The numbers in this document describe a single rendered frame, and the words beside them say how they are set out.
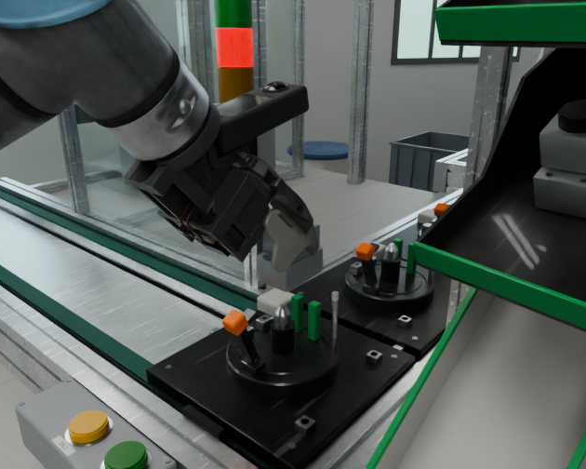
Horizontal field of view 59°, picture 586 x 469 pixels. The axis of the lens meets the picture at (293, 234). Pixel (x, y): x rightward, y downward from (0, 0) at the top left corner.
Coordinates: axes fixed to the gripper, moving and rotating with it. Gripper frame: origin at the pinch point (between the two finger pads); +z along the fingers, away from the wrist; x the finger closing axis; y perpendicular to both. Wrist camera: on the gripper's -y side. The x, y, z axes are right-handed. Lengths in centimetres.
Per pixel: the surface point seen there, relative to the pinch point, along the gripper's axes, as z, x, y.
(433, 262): -7.9, 18.8, 1.5
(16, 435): 7.7, -28.5, 36.2
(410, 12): 220, -181, -289
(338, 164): 211, -161, -136
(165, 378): 7.0, -11.0, 19.9
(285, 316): 8.9, -1.6, 6.9
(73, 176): 19, -77, -4
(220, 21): -8.4, -21.9, -22.1
